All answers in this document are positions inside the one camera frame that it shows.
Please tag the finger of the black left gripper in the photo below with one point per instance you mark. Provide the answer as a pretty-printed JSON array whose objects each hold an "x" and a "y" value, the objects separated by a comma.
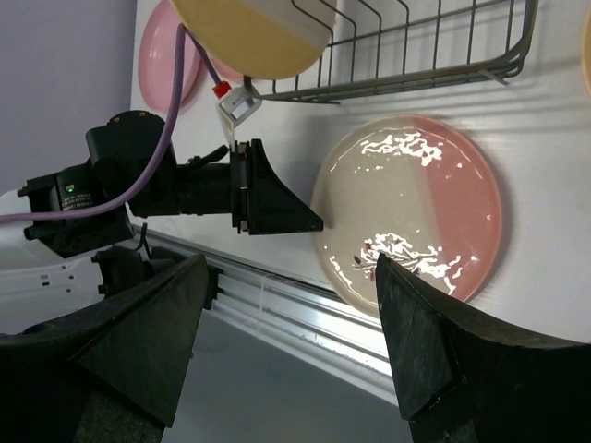
[{"x": 260, "y": 202}]

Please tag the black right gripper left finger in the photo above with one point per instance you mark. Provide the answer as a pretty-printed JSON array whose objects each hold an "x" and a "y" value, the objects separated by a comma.
[{"x": 117, "y": 364}]

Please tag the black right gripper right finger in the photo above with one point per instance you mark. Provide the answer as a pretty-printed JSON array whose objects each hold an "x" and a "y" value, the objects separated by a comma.
[{"x": 437, "y": 344}]

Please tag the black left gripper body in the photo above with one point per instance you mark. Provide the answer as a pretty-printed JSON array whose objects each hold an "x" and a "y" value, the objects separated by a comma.
[{"x": 203, "y": 184}]

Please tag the solid pink plate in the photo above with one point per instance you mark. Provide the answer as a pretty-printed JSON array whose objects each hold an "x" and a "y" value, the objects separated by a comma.
[{"x": 156, "y": 65}]

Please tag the cream and yellow plate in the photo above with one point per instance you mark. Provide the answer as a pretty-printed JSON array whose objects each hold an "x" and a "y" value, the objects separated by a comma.
[{"x": 261, "y": 39}]

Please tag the orange round plate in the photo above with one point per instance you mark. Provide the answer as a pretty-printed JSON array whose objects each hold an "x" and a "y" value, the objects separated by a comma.
[{"x": 585, "y": 55}]

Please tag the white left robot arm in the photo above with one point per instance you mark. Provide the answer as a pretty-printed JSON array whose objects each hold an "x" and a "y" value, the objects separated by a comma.
[{"x": 46, "y": 267}]

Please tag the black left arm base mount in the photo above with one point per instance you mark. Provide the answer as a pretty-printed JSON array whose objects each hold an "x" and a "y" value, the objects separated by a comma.
[{"x": 123, "y": 268}]

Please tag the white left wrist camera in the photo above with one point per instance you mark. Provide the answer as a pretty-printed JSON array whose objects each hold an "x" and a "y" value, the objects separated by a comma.
[{"x": 234, "y": 106}]

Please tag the aluminium table edge rail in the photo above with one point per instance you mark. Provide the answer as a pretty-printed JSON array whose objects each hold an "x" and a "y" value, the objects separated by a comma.
[{"x": 298, "y": 316}]

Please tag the black wire dish rack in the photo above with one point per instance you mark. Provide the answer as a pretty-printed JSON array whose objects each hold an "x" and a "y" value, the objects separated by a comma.
[{"x": 385, "y": 47}]

